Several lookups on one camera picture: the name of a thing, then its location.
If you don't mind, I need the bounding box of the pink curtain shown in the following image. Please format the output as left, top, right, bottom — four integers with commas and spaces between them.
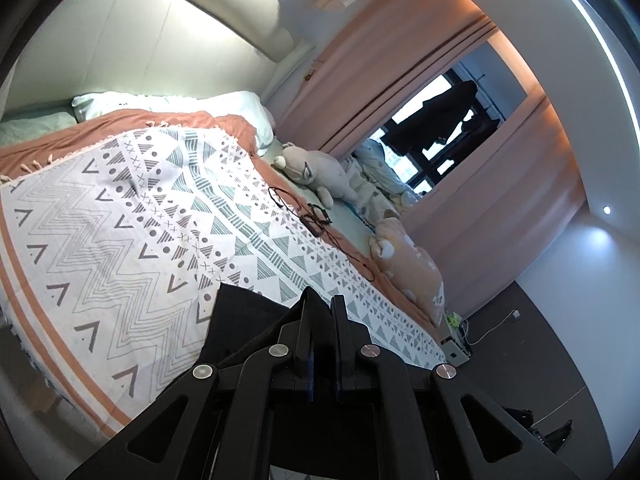
400, 85, 588, 311
272, 0, 493, 161

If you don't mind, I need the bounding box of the ceiling light strip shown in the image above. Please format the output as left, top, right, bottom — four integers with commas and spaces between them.
537, 0, 640, 126

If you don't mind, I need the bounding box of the dark framed window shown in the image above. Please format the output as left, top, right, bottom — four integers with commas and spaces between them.
372, 72, 506, 196

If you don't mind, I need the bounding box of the black charger cable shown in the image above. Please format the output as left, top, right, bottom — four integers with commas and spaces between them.
267, 186, 381, 283

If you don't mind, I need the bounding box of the white nightstand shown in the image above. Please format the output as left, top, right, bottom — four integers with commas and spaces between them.
442, 312, 473, 361

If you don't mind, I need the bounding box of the cream upholstered headboard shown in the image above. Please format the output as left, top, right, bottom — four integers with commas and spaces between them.
0, 0, 321, 123

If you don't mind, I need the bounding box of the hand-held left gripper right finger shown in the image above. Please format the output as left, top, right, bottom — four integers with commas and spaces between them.
330, 295, 590, 480

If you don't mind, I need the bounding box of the grey plush toy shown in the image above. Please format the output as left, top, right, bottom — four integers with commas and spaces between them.
274, 142, 361, 208

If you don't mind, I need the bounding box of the white charging cable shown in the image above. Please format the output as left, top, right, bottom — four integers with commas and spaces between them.
465, 315, 516, 346

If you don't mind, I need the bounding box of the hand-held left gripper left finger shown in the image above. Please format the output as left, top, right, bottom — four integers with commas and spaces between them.
65, 287, 331, 480

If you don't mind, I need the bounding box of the black jacket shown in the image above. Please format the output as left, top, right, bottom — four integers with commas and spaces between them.
192, 282, 308, 386

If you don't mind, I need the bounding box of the white pillow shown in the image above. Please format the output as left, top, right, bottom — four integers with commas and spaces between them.
71, 91, 275, 156

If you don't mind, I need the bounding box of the beige plush pillow toy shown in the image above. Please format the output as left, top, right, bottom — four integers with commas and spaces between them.
369, 217, 446, 328

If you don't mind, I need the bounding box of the geometric patterned blanket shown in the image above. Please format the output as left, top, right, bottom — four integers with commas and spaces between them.
0, 112, 448, 436

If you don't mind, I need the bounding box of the floral light quilt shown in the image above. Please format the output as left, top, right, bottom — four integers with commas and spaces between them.
342, 137, 418, 221

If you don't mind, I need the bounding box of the black hanging coat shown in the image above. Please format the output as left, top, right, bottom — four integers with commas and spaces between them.
387, 81, 478, 161

